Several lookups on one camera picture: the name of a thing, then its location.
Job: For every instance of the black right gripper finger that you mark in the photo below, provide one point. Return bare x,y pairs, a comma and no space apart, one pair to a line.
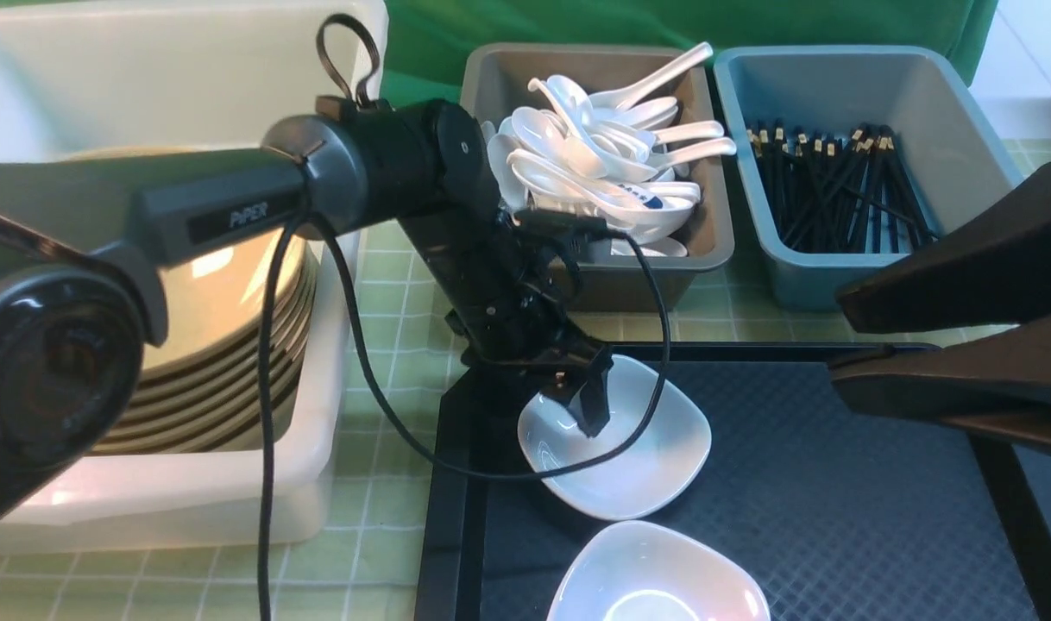
994,269

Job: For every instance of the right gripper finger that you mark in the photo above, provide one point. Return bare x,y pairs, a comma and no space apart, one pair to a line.
998,386

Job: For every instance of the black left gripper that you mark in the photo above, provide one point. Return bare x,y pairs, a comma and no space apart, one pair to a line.
509,281

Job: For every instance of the white square dish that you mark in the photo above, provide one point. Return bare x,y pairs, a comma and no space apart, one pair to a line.
636,570
642,479

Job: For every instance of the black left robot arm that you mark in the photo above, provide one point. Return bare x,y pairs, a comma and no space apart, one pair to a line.
82,243

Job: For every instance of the top tan stacked bowl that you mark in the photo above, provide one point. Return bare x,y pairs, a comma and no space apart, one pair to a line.
212,302

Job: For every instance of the bundle of black chopsticks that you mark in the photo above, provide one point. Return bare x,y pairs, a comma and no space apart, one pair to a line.
849,194

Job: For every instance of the blue chopstick bin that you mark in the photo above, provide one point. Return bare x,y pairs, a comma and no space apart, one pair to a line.
954,156

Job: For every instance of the black serving tray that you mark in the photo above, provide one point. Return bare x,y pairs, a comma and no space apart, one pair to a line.
837,516

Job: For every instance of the pile of white spoons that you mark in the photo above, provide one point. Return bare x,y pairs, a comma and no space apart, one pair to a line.
618,154

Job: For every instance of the green checkered tablecloth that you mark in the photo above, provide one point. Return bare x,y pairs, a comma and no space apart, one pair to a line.
365,562

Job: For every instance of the lower tan stacked bowls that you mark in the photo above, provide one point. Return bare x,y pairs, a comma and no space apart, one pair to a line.
200,404

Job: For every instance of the green backdrop cloth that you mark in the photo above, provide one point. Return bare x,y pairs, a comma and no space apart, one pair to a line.
429,42

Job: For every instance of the large white plastic bin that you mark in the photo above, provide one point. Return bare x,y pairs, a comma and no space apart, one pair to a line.
105,77

